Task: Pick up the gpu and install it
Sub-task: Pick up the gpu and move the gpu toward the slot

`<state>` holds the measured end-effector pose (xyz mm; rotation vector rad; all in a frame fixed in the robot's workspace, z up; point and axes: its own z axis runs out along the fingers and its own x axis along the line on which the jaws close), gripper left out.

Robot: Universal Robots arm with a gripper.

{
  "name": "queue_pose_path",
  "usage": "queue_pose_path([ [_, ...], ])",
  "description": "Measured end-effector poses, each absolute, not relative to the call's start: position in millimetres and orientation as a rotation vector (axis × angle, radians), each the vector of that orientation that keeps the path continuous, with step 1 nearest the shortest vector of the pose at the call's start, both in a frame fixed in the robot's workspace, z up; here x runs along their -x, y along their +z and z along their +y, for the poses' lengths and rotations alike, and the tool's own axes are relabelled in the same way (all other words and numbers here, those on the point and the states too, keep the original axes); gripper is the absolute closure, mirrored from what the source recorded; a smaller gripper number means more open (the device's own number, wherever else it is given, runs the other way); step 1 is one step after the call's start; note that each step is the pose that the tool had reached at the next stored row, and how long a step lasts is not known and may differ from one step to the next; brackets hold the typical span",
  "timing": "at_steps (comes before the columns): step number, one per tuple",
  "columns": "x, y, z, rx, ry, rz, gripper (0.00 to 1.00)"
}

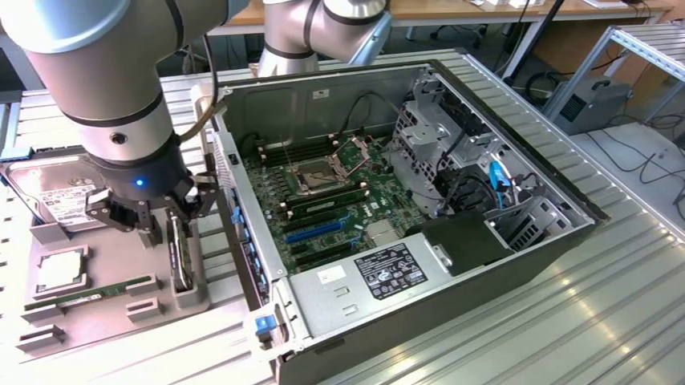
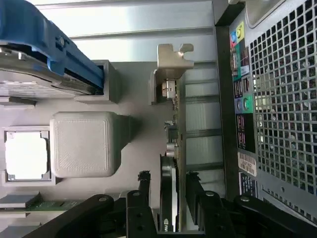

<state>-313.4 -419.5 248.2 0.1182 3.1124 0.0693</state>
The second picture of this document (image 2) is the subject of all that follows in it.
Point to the green RAM stick white label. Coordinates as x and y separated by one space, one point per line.
49 204

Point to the black open PC case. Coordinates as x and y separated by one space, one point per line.
284 99

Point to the silver hard disk drive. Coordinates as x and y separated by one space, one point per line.
24 81

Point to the blue disk carrier bracket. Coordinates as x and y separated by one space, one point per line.
49 32

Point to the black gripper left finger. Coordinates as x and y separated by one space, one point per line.
141 215

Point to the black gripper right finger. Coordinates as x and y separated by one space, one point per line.
210 218

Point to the grey plastic parts rack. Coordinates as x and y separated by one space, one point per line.
81 143

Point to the silver CPU chip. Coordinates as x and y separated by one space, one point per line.
26 156

